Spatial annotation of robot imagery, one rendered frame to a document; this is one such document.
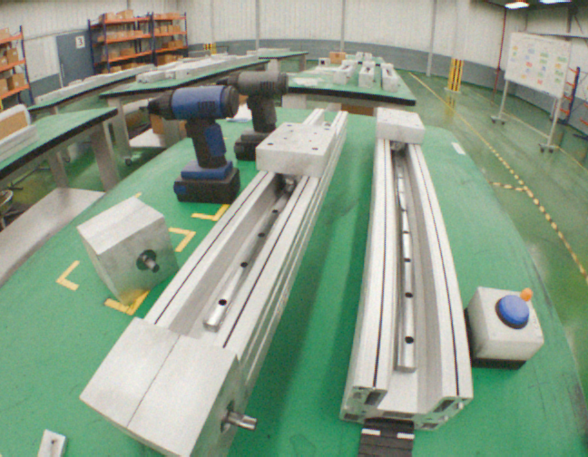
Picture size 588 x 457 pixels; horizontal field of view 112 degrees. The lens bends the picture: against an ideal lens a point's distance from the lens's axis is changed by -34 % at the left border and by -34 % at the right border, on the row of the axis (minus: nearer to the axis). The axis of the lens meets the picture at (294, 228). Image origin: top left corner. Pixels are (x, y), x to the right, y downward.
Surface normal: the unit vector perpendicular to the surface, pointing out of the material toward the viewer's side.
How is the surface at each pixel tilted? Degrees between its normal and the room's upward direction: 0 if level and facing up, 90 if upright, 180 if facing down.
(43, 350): 0
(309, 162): 90
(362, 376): 0
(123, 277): 90
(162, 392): 0
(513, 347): 90
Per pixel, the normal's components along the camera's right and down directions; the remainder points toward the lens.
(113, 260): 0.81, 0.35
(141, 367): 0.01, -0.81
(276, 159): -0.25, 0.56
